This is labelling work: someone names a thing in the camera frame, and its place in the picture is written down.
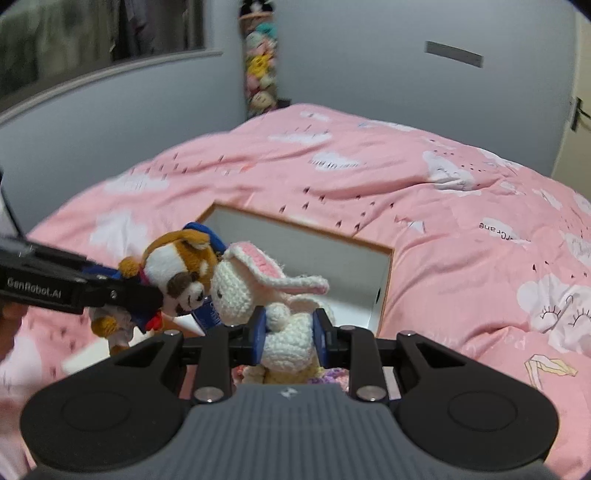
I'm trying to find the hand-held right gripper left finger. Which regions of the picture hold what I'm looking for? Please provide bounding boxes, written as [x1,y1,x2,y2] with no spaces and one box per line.
[111,307,269,404]

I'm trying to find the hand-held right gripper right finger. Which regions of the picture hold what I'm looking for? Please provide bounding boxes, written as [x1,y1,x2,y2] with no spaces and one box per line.
[311,308,462,402]

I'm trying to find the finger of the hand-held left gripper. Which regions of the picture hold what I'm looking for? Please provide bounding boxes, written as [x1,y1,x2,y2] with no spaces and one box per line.
[69,255,139,280]
[78,276,165,320]

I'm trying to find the white crochet bunny pink ears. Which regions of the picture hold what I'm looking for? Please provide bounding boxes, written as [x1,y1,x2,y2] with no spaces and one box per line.
[210,241,331,384]

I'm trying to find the brown bear plush blue outfit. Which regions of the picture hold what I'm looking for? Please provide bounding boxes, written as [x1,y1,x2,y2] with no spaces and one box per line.
[90,223,227,357]

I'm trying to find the orange cardboard box white inside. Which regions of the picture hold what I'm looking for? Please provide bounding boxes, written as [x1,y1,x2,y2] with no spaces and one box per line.
[60,202,394,377]

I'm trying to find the person's left hand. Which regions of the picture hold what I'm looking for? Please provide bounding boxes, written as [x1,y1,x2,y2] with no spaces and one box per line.
[0,304,28,359]

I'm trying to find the pink printed blanket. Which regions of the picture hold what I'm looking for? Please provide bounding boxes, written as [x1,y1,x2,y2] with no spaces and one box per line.
[0,102,591,480]

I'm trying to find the hanging stack of plush toys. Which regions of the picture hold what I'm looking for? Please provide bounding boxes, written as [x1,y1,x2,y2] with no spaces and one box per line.
[238,0,282,118]

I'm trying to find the cream door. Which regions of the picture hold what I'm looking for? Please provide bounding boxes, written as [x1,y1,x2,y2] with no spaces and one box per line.
[551,14,591,185]

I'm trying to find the window with grey frame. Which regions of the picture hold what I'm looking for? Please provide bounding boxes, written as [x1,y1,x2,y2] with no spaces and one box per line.
[0,0,206,107]

